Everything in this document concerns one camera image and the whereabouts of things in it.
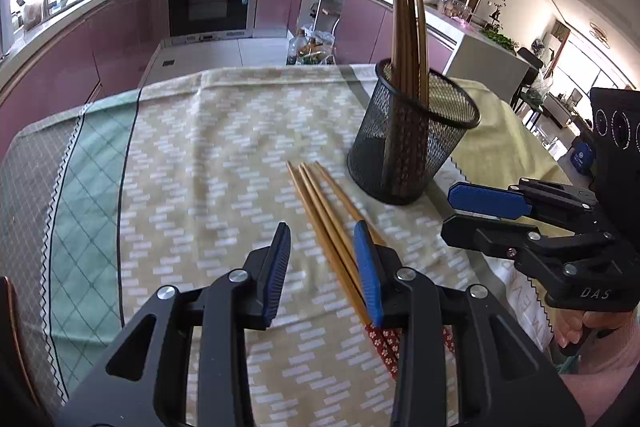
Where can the black mesh utensil holder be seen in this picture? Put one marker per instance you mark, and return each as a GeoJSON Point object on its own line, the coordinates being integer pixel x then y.
{"type": "Point", "coordinates": [400, 157]}

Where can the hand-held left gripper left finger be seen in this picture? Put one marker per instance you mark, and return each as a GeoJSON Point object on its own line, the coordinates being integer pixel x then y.
{"type": "Point", "coordinates": [277, 277]}

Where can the small pink cloth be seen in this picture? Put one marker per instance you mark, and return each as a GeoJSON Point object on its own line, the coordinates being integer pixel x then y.
{"type": "Point", "coordinates": [467, 24]}

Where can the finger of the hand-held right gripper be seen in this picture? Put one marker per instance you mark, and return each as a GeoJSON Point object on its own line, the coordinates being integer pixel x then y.
{"type": "Point", "coordinates": [480, 234]}
{"type": "Point", "coordinates": [487, 199]}

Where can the plastic oil bottle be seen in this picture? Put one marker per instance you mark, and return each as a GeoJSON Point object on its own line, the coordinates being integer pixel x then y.
{"type": "Point", "coordinates": [296, 49]}

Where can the potted plant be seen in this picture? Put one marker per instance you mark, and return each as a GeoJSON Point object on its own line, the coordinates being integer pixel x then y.
{"type": "Point", "coordinates": [495, 14]}

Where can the green leafy vegetables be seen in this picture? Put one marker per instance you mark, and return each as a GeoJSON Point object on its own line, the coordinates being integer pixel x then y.
{"type": "Point", "coordinates": [500, 39]}

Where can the blue bag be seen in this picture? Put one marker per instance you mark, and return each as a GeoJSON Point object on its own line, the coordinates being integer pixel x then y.
{"type": "Point", "coordinates": [582, 157]}

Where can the plastic bags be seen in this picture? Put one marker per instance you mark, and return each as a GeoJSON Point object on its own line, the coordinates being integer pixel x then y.
{"type": "Point", "coordinates": [320, 42]}

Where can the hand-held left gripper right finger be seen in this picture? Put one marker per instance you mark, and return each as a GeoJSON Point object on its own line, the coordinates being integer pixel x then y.
{"type": "Point", "coordinates": [367, 267]}

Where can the person's right forearm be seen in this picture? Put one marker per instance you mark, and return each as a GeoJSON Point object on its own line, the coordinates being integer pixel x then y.
{"type": "Point", "coordinates": [600, 392]}

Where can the pink kitchen base cabinets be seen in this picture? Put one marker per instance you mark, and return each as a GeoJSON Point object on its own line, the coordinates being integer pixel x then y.
{"type": "Point", "coordinates": [360, 22]}
{"type": "Point", "coordinates": [100, 42]}

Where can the green and beige patterned tablecloth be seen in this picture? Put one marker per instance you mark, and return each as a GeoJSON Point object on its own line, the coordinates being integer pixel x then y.
{"type": "Point", "coordinates": [200, 182]}

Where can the black dining chair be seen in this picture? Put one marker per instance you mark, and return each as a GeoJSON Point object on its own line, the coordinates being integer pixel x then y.
{"type": "Point", "coordinates": [530, 57]}

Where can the green plastic bag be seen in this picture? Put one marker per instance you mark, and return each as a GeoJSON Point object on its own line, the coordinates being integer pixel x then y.
{"type": "Point", "coordinates": [540, 87]}

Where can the person's right hand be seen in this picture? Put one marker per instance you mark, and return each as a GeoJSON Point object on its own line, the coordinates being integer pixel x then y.
{"type": "Point", "coordinates": [570, 329]}

